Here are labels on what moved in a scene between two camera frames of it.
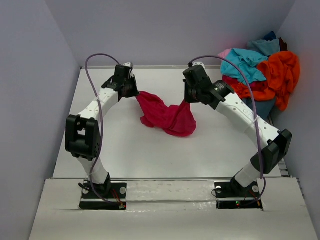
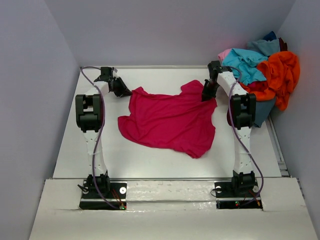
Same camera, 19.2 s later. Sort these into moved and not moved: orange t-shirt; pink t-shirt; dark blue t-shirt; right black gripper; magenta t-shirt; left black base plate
Moved: right black gripper; magenta t-shirt
Not moved: left black base plate; orange t-shirt; pink t-shirt; dark blue t-shirt
